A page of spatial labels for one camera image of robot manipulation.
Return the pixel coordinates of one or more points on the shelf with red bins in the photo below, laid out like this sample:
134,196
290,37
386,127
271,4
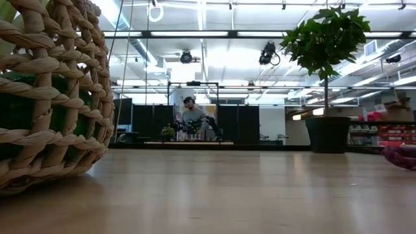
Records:
390,133

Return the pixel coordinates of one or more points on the green potted plant black pot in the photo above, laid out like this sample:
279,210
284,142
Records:
325,39

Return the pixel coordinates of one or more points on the person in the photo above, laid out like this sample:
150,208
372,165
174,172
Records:
193,113

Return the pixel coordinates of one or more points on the black monitor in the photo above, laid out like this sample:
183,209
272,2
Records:
123,112

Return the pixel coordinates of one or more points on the black ceiling device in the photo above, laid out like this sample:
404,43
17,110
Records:
393,58

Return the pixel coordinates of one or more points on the black aluminium table frame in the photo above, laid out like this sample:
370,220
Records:
276,147

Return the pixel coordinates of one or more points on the black round ceiling spotlight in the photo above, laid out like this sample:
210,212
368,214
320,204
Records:
186,57

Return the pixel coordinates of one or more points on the red pink bag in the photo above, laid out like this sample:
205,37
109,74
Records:
372,116

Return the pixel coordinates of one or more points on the green lime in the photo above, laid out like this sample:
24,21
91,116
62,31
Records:
16,113

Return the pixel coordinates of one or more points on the small potted plant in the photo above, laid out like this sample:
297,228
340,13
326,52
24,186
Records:
168,131

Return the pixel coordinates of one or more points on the white air vent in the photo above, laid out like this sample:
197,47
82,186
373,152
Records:
370,48

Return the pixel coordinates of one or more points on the black partition panel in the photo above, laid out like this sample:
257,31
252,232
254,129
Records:
146,120
247,118

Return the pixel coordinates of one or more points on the cardboard box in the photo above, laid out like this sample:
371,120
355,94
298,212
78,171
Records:
398,113

